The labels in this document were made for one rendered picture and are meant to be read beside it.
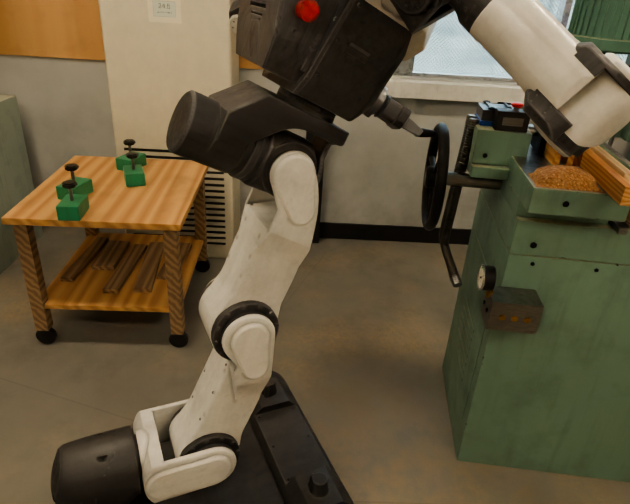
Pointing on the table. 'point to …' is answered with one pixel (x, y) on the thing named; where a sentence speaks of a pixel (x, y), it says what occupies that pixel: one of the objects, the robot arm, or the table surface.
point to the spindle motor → (613, 24)
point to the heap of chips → (564, 178)
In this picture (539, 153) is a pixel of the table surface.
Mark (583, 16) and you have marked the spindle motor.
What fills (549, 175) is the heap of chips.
